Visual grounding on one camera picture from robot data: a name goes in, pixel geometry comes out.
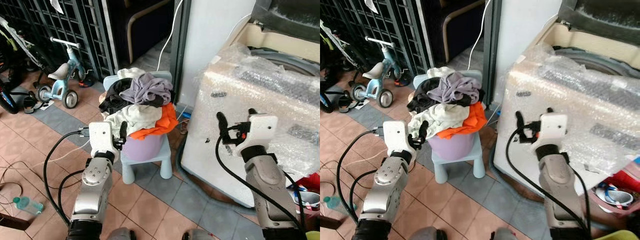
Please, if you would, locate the beige top-load washing machine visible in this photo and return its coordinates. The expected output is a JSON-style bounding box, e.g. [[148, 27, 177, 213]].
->
[[490, 0, 640, 201], [180, 0, 321, 208]]

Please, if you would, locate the pale green garment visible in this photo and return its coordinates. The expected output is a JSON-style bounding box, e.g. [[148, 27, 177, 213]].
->
[[105, 103, 163, 138], [409, 102, 471, 140]]

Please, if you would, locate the clear bubble wrap sheet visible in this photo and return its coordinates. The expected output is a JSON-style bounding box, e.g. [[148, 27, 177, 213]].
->
[[502, 44, 640, 188], [192, 44, 321, 183]]

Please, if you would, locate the lavender plastic basket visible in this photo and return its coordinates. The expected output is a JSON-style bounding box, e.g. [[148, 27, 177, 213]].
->
[[427, 131, 476, 161], [121, 132, 166, 162]]

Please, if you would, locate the black garment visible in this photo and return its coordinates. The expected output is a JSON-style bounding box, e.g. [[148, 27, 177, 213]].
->
[[407, 77, 441, 113], [98, 79, 133, 115]]

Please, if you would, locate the light blue child chair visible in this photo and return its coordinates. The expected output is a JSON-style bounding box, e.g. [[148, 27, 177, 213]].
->
[[102, 70, 175, 185], [412, 70, 486, 184]]

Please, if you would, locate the orange garment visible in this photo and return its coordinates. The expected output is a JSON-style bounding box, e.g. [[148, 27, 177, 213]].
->
[[129, 102, 179, 141], [437, 101, 488, 140]]

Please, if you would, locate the purple grey garment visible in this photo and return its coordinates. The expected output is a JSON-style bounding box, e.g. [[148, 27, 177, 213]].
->
[[119, 72, 173, 107], [426, 71, 483, 106]]

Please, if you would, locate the cream garment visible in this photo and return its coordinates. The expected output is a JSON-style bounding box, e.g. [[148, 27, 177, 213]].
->
[[425, 66, 453, 80], [117, 67, 146, 81]]

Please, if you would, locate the light blue child tricycle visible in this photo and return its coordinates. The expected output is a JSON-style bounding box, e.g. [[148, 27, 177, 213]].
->
[[350, 36, 405, 108], [34, 37, 93, 110]]

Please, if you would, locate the black bicycle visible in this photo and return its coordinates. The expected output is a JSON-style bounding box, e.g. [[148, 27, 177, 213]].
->
[[0, 15, 41, 115], [320, 20, 353, 113]]

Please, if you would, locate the pink plastic basket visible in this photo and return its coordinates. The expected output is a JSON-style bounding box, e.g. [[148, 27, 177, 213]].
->
[[595, 170, 640, 216], [292, 172, 321, 221]]

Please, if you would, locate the white bowl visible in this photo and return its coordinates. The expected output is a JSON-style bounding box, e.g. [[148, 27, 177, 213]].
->
[[597, 182, 633, 208], [297, 191, 321, 211]]

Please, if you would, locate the dark armchair with wooden arm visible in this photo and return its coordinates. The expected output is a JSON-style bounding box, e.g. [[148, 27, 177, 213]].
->
[[125, 0, 173, 66], [440, 0, 486, 63]]

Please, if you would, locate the dark grey washer lid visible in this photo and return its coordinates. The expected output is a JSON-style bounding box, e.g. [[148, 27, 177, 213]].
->
[[557, 0, 640, 46], [252, 0, 321, 43]]

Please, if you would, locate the clear plastic bottle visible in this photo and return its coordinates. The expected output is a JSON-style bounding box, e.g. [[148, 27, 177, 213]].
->
[[12, 196, 45, 217], [322, 196, 357, 211]]

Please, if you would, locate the grey robot right leg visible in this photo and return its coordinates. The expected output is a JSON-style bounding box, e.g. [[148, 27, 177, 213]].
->
[[182, 228, 216, 240], [492, 227, 521, 240]]

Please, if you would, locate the black metal grid gate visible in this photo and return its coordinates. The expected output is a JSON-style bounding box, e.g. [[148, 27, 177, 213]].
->
[[320, 0, 428, 81], [0, 0, 118, 81]]

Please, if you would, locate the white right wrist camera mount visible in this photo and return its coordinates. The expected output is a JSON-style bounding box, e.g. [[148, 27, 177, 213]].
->
[[530, 113, 568, 153], [235, 114, 279, 157]]

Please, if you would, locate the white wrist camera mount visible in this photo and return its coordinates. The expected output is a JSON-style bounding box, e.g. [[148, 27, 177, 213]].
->
[[235, 114, 279, 157], [530, 113, 568, 153], [88, 121, 121, 157], [382, 120, 417, 155]]

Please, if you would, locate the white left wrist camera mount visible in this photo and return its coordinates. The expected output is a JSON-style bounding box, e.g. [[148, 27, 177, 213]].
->
[[382, 120, 417, 155], [88, 121, 121, 157]]

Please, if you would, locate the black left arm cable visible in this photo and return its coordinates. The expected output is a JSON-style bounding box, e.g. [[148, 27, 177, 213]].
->
[[57, 169, 86, 221], [336, 129, 383, 223], [42, 127, 91, 226], [350, 170, 378, 221]]

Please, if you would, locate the dark grey door post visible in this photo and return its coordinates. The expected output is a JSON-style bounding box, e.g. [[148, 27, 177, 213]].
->
[[482, 0, 503, 103], [169, 0, 193, 108]]

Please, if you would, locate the white hanging cable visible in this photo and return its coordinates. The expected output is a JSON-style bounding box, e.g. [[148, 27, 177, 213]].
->
[[156, 0, 185, 73], [467, 0, 493, 71]]

